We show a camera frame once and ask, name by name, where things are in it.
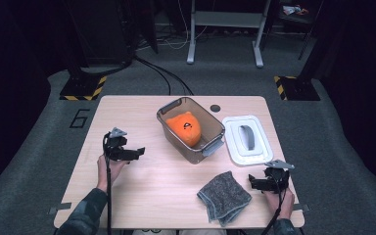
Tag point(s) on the person's right hand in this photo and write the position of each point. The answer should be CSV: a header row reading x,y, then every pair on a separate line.
x,y
274,200

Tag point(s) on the black yellow striped base plate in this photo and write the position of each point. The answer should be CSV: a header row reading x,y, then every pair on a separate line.
x,y
298,88
81,88

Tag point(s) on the black round table grommet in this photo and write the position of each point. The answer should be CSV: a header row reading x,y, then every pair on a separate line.
x,y
215,108

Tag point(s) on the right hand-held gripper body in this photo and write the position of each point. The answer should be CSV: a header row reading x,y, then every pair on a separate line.
x,y
279,179

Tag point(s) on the person's left hand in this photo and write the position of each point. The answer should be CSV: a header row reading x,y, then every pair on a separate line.
x,y
101,173

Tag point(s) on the translucent brown storage box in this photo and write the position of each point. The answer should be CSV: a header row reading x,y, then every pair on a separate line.
x,y
212,130

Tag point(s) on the dark shelf rack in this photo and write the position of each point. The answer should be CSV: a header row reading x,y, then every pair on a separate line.
x,y
293,23

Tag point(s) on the grey fluffy cloth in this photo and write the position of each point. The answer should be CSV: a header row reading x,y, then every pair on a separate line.
x,y
223,197

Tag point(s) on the black stand post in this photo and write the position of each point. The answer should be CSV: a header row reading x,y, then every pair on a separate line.
x,y
73,65

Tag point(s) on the orange plush toy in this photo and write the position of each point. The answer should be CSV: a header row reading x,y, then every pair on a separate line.
x,y
184,130

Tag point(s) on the small colourful item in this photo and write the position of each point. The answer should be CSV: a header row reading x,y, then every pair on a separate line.
x,y
292,9

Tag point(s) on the black cabinet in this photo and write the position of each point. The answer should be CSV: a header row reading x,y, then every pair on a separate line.
x,y
101,29

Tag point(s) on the grey tape strip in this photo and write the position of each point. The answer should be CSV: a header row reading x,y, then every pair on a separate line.
x,y
60,208
302,207

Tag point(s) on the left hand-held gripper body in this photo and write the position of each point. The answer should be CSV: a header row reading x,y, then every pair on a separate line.
x,y
114,147

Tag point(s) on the white metal stand frame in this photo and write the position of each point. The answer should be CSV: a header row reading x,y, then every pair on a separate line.
x,y
228,19

